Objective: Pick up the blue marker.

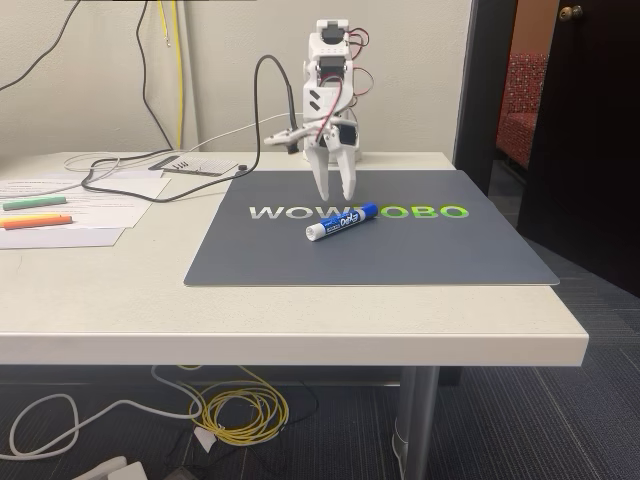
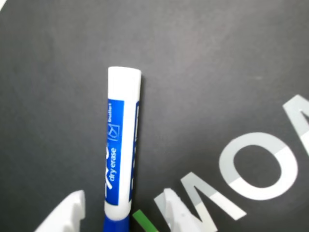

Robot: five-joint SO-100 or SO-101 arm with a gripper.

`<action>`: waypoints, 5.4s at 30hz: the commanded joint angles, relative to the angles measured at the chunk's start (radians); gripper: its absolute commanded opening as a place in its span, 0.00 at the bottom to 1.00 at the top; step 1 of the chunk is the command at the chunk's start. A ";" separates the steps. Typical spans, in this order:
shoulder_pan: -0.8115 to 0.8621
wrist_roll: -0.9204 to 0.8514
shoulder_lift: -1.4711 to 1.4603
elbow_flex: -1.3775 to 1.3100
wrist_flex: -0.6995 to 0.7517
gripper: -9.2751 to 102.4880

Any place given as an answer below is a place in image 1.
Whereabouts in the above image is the blue dry erase marker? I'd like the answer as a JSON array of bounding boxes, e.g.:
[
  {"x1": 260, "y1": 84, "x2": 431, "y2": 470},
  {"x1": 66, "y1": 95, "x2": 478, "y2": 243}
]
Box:
[{"x1": 305, "y1": 201, "x2": 379, "y2": 243}]

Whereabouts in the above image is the green marker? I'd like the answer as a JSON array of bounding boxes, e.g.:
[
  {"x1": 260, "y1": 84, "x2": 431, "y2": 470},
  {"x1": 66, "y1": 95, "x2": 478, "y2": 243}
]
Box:
[{"x1": 2, "y1": 195, "x2": 68, "y2": 212}]

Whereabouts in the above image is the orange marker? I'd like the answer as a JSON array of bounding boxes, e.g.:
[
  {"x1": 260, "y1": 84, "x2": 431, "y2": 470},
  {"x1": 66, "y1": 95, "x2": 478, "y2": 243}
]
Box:
[{"x1": 1, "y1": 215, "x2": 74, "y2": 231}]

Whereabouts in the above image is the yellow marker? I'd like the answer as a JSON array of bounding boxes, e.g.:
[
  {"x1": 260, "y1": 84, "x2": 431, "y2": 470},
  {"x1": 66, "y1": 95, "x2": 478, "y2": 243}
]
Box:
[{"x1": 0, "y1": 213, "x2": 63, "y2": 225}]

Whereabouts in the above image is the dark grey WOWROBO mat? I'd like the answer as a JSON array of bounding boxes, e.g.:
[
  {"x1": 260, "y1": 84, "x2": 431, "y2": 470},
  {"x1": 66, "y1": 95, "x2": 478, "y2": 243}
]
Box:
[{"x1": 183, "y1": 168, "x2": 561, "y2": 288}]

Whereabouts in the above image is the red patterned chair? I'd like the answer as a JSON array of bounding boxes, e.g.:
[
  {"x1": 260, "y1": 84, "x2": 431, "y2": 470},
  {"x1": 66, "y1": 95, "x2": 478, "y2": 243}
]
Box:
[{"x1": 495, "y1": 50, "x2": 550, "y2": 170}]

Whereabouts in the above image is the printed white paper sheet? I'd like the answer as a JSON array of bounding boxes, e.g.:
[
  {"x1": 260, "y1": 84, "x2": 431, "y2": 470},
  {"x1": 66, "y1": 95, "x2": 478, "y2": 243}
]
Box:
[{"x1": 0, "y1": 177, "x2": 162, "y2": 230}]

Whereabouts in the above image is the dark wooden door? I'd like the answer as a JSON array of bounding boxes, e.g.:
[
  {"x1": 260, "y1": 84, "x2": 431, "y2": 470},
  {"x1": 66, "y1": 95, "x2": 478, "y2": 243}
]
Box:
[{"x1": 516, "y1": 0, "x2": 640, "y2": 299}]

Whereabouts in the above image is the pale grey paper sheet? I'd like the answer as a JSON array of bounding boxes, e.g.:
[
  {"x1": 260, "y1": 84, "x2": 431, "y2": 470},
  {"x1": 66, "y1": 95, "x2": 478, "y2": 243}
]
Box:
[{"x1": 0, "y1": 226, "x2": 127, "y2": 250}]

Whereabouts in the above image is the grey metal table leg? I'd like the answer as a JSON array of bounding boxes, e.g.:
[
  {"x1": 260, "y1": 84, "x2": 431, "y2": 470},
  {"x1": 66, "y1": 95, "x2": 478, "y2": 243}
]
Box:
[{"x1": 391, "y1": 367, "x2": 442, "y2": 480}]

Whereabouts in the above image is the white power strip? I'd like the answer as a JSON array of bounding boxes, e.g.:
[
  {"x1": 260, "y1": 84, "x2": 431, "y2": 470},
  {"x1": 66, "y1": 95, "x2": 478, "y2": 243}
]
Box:
[{"x1": 73, "y1": 455, "x2": 147, "y2": 480}]

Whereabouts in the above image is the white camera box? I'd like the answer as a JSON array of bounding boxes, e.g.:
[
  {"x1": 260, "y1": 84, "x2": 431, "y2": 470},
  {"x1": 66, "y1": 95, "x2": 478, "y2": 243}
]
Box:
[{"x1": 263, "y1": 126, "x2": 314, "y2": 154}]

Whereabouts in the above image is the black camera cable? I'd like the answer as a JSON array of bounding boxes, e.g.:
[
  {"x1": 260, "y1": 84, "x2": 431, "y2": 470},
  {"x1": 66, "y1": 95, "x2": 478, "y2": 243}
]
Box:
[{"x1": 81, "y1": 54, "x2": 302, "y2": 202}]

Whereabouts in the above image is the black door frame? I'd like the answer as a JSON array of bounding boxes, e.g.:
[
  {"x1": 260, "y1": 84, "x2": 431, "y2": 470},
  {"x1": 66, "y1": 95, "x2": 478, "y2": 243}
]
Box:
[{"x1": 451, "y1": 0, "x2": 519, "y2": 197}]

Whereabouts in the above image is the long yellow wall cable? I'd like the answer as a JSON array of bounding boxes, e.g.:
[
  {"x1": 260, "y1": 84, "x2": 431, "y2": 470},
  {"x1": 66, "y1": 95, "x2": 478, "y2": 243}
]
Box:
[{"x1": 169, "y1": 0, "x2": 185, "y2": 151}]

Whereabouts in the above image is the black wall cable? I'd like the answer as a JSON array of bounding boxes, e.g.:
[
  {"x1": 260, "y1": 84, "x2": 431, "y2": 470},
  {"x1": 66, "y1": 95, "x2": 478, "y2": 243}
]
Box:
[{"x1": 135, "y1": 0, "x2": 175, "y2": 151}]

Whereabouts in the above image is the short yellow wire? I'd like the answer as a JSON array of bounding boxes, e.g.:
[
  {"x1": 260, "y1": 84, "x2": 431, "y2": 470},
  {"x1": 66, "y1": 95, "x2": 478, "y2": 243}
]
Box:
[{"x1": 158, "y1": 0, "x2": 173, "y2": 48}]

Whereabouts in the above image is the coiled yellow floor cable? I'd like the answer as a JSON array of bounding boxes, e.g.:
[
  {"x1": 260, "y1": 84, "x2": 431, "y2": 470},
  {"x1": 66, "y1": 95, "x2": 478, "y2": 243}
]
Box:
[{"x1": 175, "y1": 364, "x2": 291, "y2": 447}]

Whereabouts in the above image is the grey-black wall cable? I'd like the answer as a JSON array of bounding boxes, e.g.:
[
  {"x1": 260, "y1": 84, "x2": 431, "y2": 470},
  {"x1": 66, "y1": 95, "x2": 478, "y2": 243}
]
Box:
[{"x1": 0, "y1": 0, "x2": 84, "y2": 93}]

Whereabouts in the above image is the white floor cable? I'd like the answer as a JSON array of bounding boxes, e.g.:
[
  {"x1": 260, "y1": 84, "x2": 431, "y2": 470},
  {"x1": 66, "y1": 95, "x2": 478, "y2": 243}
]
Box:
[{"x1": 8, "y1": 364, "x2": 204, "y2": 460}]

